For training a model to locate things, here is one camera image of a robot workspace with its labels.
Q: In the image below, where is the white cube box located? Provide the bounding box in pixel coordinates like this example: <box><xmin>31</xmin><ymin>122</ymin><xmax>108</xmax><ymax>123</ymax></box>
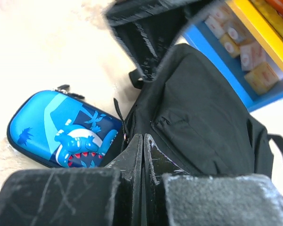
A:
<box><xmin>240</xmin><ymin>41</ymin><xmax>266</xmax><ymax>71</ymax></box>

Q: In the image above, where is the blue dinosaur pencil case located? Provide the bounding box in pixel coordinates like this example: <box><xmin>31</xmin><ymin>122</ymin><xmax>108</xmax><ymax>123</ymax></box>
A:
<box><xmin>7</xmin><ymin>84</ymin><xmax>122</xmax><ymax>168</ymax></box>

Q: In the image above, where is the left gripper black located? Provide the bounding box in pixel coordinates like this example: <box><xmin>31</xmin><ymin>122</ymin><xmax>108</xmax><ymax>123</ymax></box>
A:
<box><xmin>105</xmin><ymin>0</ymin><xmax>224</xmax><ymax>81</ymax></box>

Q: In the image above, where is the blue shelf unit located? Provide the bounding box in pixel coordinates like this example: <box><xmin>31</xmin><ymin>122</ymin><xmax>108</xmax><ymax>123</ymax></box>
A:
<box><xmin>183</xmin><ymin>0</ymin><xmax>283</xmax><ymax>112</ymax></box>

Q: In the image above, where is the yellow cube box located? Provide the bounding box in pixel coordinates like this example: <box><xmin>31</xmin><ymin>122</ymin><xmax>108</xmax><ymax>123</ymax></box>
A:
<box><xmin>244</xmin><ymin>62</ymin><xmax>279</xmax><ymax>95</ymax></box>

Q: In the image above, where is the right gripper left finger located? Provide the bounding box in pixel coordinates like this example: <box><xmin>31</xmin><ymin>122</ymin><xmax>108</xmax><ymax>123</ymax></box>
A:
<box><xmin>0</xmin><ymin>134</ymin><xmax>143</xmax><ymax>226</ymax></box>

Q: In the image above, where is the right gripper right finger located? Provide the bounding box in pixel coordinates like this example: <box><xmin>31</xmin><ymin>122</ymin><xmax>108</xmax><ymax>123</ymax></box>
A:
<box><xmin>144</xmin><ymin>134</ymin><xmax>283</xmax><ymax>226</ymax></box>

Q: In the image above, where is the black student backpack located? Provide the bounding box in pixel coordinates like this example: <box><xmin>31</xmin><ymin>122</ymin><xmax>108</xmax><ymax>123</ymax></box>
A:
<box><xmin>118</xmin><ymin>44</ymin><xmax>283</xmax><ymax>177</ymax></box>

